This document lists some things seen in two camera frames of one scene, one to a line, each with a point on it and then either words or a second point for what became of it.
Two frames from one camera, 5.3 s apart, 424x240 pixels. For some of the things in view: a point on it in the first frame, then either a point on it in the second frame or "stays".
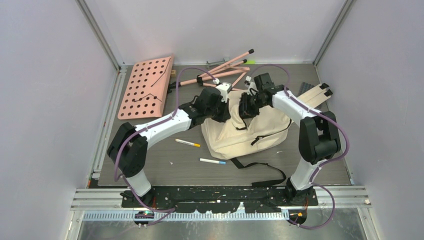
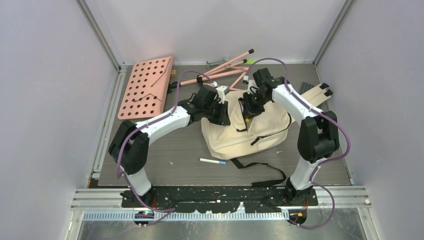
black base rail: [202, 200] stays
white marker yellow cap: [191, 144] to [247, 123]
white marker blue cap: [213, 161] stays
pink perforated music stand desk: [145, 93] stays
